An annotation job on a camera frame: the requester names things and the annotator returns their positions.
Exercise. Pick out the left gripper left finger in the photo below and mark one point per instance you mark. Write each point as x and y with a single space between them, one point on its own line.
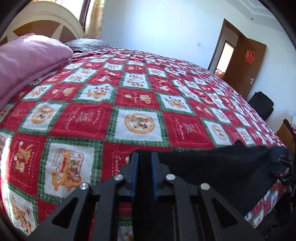
91 209

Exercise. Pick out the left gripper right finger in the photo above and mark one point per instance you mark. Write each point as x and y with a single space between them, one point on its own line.
189 212

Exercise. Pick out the black pants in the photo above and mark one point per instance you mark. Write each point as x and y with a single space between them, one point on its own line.
240 174

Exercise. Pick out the wooden cabinet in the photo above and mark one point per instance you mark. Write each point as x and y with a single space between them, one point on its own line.
287 135

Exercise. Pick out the black folding chair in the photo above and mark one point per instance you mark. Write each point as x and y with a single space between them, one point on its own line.
262 104

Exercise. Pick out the red patchwork bedspread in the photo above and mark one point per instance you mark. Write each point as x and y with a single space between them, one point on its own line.
80 122

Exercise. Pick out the brown wooden door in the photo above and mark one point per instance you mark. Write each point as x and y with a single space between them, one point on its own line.
239 70

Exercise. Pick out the red double happiness decoration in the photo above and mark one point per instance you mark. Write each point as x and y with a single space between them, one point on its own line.
249 56

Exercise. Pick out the pink folded blanket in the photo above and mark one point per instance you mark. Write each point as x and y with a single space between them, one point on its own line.
27 58

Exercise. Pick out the striped pillow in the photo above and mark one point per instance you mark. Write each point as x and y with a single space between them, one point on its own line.
86 45

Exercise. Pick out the right yellow curtain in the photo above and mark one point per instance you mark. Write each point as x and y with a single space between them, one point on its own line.
94 19

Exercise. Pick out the cream wooden headboard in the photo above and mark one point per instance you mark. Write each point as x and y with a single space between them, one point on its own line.
44 18

